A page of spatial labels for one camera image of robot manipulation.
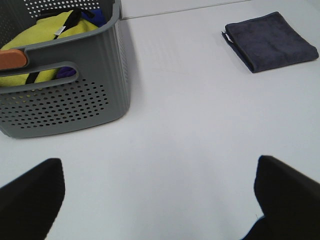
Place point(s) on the blue purple towel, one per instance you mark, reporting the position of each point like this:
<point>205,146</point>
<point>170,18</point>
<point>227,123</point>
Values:
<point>98,19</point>

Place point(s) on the yellow-green towel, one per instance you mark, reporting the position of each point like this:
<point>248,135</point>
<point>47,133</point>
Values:
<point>56,25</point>

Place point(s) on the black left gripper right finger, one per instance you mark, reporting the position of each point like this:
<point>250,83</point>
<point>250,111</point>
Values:
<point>289,200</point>

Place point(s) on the grey perforated plastic basket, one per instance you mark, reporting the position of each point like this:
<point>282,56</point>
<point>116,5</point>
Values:
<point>99,91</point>

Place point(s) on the dark navy towel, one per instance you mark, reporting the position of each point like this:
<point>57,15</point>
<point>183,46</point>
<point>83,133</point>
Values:
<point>268,42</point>

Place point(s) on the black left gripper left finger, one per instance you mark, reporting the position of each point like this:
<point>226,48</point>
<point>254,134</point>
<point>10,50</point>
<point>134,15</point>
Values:
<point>30,203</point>

